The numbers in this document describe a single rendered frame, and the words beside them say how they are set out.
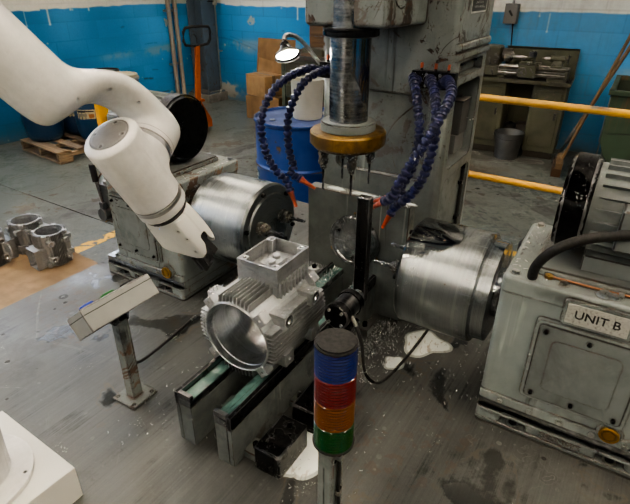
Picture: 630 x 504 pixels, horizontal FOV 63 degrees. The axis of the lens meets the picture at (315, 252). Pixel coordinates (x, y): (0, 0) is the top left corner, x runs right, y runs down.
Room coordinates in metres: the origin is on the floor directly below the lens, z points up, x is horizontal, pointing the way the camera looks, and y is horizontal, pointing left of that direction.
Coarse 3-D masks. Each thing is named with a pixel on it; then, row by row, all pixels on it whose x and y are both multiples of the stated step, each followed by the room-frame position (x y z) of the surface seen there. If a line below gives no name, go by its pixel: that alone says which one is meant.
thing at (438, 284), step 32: (448, 224) 1.04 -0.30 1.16; (416, 256) 0.96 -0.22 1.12; (448, 256) 0.94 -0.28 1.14; (480, 256) 0.92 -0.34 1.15; (416, 288) 0.93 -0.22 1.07; (448, 288) 0.90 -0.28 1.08; (480, 288) 0.88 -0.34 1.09; (416, 320) 0.94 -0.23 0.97; (448, 320) 0.89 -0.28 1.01; (480, 320) 0.86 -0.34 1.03
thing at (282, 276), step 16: (272, 240) 0.99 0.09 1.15; (240, 256) 0.92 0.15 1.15; (256, 256) 0.96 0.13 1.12; (272, 256) 0.95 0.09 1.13; (288, 256) 0.98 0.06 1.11; (304, 256) 0.95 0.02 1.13; (240, 272) 0.91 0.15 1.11; (256, 272) 0.89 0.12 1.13; (272, 272) 0.87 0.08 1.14; (288, 272) 0.90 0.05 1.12; (304, 272) 0.94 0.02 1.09; (288, 288) 0.89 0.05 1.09
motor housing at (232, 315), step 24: (240, 288) 0.86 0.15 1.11; (264, 288) 0.86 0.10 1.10; (216, 312) 0.88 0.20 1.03; (240, 312) 0.94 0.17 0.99; (312, 312) 0.90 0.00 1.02; (216, 336) 0.87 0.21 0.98; (240, 336) 0.90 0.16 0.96; (264, 336) 0.78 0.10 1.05; (288, 336) 0.81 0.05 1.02; (240, 360) 0.84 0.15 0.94; (264, 360) 0.82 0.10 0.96
